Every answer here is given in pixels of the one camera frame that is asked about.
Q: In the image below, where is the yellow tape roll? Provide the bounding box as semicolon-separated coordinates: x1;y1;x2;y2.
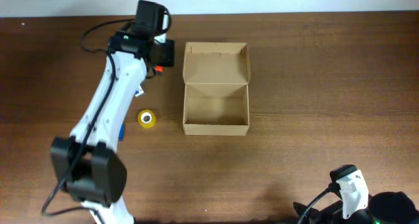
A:
137;109;156;129

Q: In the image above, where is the blue pen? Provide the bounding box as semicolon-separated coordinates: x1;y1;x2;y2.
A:
118;123;125;141

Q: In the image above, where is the brown cardboard box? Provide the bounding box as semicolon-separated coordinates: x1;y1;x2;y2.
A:
183;42;251;136

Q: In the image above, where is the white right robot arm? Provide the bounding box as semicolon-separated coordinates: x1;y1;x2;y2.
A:
293;164;418;224

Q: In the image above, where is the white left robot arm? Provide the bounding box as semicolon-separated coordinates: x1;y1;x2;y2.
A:
41;18;174;223

